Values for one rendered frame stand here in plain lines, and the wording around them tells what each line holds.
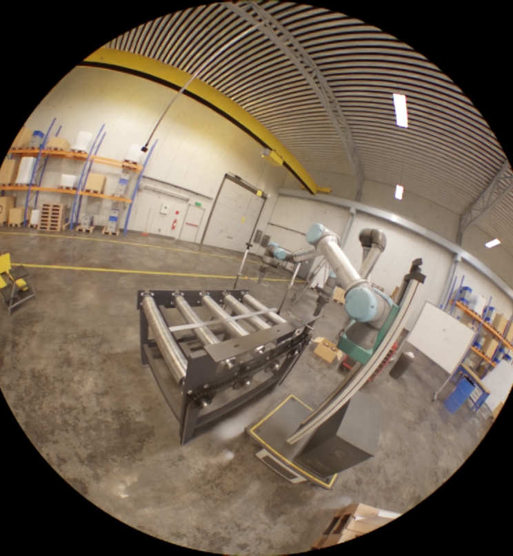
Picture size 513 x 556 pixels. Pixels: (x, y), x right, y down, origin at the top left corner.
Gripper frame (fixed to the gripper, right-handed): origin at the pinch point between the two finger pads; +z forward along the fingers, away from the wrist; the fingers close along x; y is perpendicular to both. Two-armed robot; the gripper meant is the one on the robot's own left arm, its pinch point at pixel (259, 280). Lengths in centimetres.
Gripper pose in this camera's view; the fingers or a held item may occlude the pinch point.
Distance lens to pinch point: 128.9
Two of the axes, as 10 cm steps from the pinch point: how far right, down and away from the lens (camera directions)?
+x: -2.6, 1.5, -9.5
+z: -3.4, 9.1, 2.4
